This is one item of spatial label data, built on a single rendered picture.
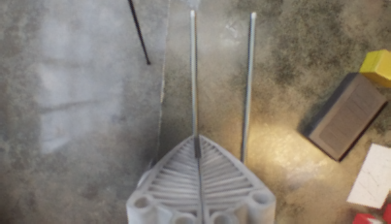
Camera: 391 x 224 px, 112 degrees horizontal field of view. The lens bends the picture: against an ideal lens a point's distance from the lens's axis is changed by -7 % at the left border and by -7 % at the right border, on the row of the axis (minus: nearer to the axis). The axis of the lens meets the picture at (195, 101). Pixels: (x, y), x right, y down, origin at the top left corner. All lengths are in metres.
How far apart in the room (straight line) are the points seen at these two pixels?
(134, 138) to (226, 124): 1.10
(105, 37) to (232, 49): 1.20
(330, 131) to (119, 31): 1.33
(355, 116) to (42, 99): 1.82
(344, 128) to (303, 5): 0.26
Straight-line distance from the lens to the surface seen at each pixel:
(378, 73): 0.43
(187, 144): 0.16
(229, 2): 0.33
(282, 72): 0.33
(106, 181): 1.63
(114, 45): 1.35
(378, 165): 0.55
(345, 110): 0.40
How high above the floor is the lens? 1.16
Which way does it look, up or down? 83 degrees down
